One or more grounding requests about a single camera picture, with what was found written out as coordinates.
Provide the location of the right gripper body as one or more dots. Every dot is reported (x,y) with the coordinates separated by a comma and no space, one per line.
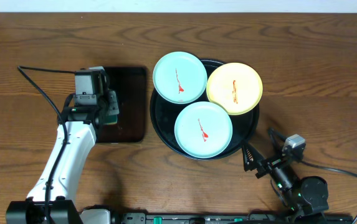
(268,165)

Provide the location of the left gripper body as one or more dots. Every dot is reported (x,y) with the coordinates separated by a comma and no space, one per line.
(113,101)

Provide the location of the green yellow sponge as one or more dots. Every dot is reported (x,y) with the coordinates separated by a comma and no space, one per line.
(110,120)

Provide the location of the light blue plate top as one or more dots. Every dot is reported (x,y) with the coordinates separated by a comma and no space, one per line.
(179,77)

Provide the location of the light blue plate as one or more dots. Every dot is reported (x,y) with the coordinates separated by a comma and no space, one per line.
(203,130)
(179,77)

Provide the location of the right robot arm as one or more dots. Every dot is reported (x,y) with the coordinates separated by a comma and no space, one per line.
(304,197)

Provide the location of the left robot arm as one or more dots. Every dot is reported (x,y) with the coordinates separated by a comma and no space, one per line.
(84,114)

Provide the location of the dark rectangular tray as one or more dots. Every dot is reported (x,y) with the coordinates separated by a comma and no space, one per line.
(129,83)

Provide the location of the light blue plate bottom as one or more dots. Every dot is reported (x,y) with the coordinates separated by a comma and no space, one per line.
(203,130)

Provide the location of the yellow plate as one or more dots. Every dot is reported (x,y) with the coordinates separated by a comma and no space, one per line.
(236,87)

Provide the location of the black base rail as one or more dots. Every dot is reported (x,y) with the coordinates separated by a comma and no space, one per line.
(257,217)

